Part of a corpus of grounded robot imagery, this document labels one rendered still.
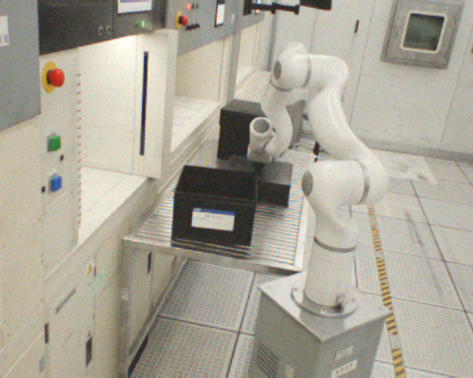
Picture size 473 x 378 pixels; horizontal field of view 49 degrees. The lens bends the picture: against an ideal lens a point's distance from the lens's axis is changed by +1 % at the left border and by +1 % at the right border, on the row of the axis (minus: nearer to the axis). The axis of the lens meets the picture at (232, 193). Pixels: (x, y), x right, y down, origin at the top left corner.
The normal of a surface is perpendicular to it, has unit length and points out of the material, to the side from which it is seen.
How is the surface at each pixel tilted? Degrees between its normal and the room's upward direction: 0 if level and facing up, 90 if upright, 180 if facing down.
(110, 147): 90
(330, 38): 90
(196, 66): 90
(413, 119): 90
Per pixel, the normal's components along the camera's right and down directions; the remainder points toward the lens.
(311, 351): -0.82, 0.14
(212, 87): -0.18, 0.36
